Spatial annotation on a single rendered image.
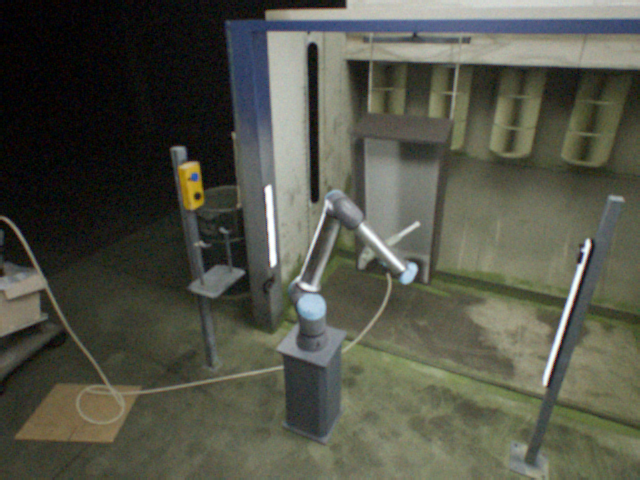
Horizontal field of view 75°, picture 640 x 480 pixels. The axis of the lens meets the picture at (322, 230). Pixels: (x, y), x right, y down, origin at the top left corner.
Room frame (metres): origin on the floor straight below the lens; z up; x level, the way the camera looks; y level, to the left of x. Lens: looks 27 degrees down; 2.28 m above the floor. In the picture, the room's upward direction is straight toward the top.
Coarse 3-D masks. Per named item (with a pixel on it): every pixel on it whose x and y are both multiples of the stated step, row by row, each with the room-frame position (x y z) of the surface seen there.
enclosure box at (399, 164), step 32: (384, 128) 2.71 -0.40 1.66; (416, 128) 2.67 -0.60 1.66; (448, 128) 2.64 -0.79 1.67; (352, 160) 2.72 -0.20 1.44; (384, 160) 3.02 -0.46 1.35; (416, 160) 2.92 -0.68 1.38; (448, 160) 2.75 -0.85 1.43; (352, 192) 2.77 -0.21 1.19; (384, 192) 3.07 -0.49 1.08; (416, 192) 2.97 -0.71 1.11; (384, 224) 3.13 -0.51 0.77; (416, 256) 3.03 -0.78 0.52
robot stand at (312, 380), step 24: (288, 336) 1.91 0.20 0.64; (336, 336) 1.91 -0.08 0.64; (288, 360) 1.78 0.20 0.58; (312, 360) 1.71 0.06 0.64; (336, 360) 1.84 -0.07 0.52; (288, 384) 1.78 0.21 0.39; (312, 384) 1.72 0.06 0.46; (336, 384) 1.84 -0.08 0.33; (288, 408) 1.79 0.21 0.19; (312, 408) 1.72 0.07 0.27; (336, 408) 1.85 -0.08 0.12; (312, 432) 1.72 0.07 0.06
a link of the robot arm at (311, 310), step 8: (304, 296) 1.92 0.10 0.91; (312, 296) 1.92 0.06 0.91; (320, 296) 1.92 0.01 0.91; (296, 304) 1.92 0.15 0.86; (304, 304) 1.85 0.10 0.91; (312, 304) 1.85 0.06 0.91; (320, 304) 1.85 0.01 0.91; (296, 312) 1.89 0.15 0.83; (304, 312) 1.81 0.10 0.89; (312, 312) 1.80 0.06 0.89; (320, 312) 1.82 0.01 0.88; (304, 320) 1.81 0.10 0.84; (312, 320) 1.80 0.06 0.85; (320, 320) 1.81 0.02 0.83; (304, 328) 1.81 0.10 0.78; (312, 328) 1.80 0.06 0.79; (320, 328) 1.81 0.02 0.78
